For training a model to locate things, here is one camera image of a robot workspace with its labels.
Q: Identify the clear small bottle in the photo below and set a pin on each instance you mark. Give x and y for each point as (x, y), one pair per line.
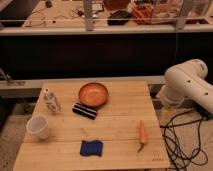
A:
(51, 101)

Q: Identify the orange bowl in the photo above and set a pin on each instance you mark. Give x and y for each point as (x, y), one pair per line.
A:
(93, 94)

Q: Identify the black striped block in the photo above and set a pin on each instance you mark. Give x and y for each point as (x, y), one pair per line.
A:
(85, 111)

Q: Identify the metal frame post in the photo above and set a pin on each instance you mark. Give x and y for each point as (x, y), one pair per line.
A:
(87, 4)

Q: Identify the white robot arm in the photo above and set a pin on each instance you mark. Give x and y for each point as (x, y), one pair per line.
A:
(187, 80)

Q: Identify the black object on bench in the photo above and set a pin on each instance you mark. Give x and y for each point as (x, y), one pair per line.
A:
(119, 17)

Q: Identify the orange crate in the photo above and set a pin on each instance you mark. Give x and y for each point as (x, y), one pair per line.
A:
(141, 14)

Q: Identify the blue cloth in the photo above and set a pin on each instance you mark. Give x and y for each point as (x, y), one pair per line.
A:
(91, 148)

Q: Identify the metal clamp at left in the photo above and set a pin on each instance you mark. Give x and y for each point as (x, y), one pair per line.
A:
(9, 80)

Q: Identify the white ceramic cup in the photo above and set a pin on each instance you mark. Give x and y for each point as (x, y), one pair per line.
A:
(38, 126)

